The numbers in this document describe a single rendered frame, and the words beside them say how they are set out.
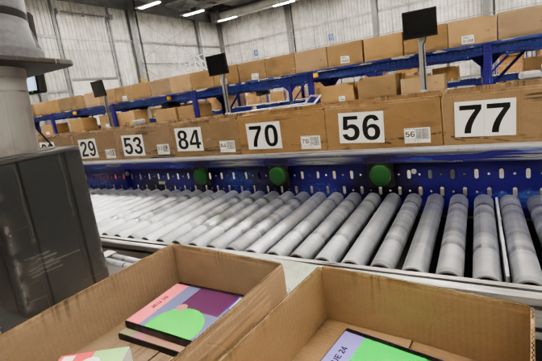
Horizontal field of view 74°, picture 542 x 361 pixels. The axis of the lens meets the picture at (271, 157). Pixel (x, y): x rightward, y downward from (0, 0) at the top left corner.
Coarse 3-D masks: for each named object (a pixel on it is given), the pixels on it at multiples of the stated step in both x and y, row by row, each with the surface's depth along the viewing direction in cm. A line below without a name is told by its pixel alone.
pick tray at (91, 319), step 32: (160, 256) 74; (192, 256) 74; (224, 256) 68; (96, 288) 63; (128, 288) 68; (160, 288) 73; (224, 288) 70; (256, 288) 54; (32, 320) 55; (64, 320) 58; (96, 320) 63; (224, 320) 48; (256, 320) 54; (0, 352) 51; (32, 352) 54; (64, 352) 58; (160, 352) 57; (192, 352) 44; (224, 352) 48
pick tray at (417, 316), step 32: (320, 288) 58; (352, 288) 56; (384, 288) 52; (416, 288) 50; (448, 288) 47; (288, 320) 51; (320, 320) 58; (352, 320) 57; (384, 320) 54; (416, 320) 51; (448, 320) 48; (480, 320) 45; (512, 320) 43; (256, 352) 45; (288, 352) 50; (320, 352) 52; (448, 352) 48; (480, 352) 46; (512, 352) 44
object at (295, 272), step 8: (256, 256) 87; (264, 256) 86; (288, 264) 81; (296, 264) 80; (304, 264) 80; (312, 264) 79; (288, 272) 77; (296, 272) 77; (304, 272) 76; (288, 280) 74; (296, 280) 73
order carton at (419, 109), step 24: (408, 96) 145; (432, 96) 115; (336, 120) 132; (384, 120) 123; (408, 120) 120; (432, 120) 116; (336, 144) 134; (360, 144) 129; (384, 144) 125; (408, 144) 121; (432, 144) 118
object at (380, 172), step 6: (372, 168) 122; (378, 168) 120; (384, 168) 119; (372, 174) 122; (378, 174) 120; (384, 174) 120; (390, 174) 119; (372, 180) 122; (378, 180) 121; (384, 180) 120
